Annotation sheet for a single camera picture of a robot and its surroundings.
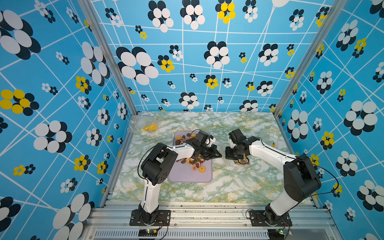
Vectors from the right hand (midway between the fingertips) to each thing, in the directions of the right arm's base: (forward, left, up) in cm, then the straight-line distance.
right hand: (228, 155), depth 90 cm
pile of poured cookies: (-3, +21, -3) cm, 21 cm away
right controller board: (-38, -19, -6) cm, 43 cm away
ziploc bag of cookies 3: (+12, -30, +1) cm, 32 cm away
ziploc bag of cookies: (-2, -9, -3) cm, 10 cm away
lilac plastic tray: (-7, +24, -5) cm, 25 cm away
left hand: (-1, +3, +2) cm, 4 cm away
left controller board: (-38, +43, -7) cm, 58 cm away
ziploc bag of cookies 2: (+29, +61, -3) cm, 68 cm away
